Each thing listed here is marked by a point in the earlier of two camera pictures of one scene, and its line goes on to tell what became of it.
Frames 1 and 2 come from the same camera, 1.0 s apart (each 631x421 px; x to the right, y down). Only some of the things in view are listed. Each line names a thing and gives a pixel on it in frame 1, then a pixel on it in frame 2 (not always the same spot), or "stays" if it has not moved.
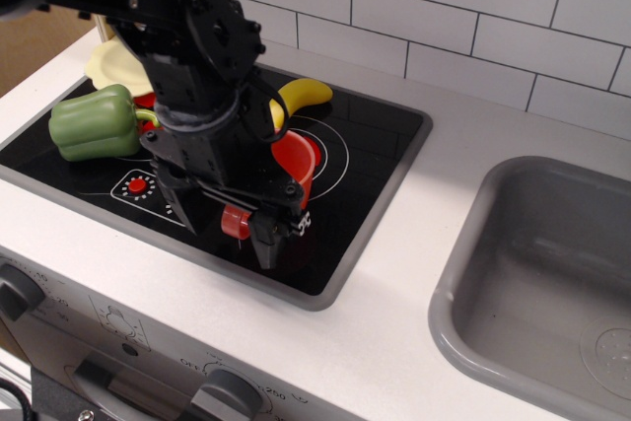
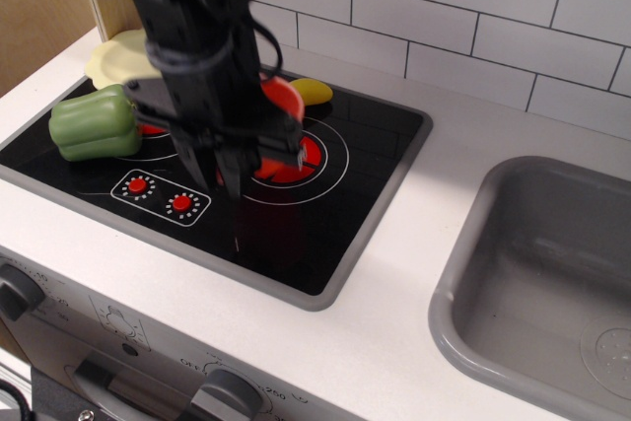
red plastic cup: [299, 156] to [286, 97]
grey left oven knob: [21, 293] stays
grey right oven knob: [229, 396] stays
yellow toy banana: [297, 95] stays
